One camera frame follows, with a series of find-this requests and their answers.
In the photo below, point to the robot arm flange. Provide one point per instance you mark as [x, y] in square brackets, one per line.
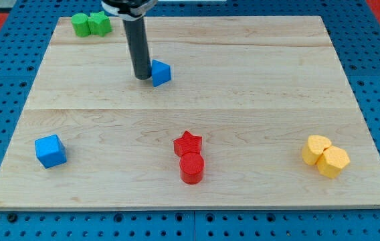
[132, 9]

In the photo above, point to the blue cube block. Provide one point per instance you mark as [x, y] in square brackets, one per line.
[50, 151]

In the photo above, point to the red star block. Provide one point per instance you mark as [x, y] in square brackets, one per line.
[187, 143]

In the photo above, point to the red cylinder block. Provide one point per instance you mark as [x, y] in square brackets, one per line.
[191, 168]

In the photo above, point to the blue triangular prism block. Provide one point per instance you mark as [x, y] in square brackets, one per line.
[161, 73]

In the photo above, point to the light wooden board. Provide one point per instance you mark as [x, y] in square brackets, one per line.
[254, 88]

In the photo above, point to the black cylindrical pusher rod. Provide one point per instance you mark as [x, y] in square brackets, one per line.
[138, 47]

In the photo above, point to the yellow heart block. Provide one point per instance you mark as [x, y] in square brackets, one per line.
[314, 148]

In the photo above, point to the green star block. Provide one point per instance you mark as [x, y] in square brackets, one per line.
[99, 24]

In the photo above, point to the yellow hexagon block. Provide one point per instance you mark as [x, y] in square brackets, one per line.
[332, 162]

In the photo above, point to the green cylinder block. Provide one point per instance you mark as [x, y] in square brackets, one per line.
[80, 25]

